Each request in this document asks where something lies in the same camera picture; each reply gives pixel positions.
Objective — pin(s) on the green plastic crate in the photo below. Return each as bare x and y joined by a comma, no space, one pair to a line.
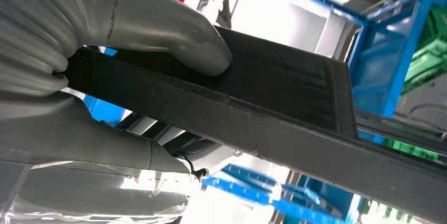
429,61
412,149

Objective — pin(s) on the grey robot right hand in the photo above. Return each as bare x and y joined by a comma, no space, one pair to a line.
157,23

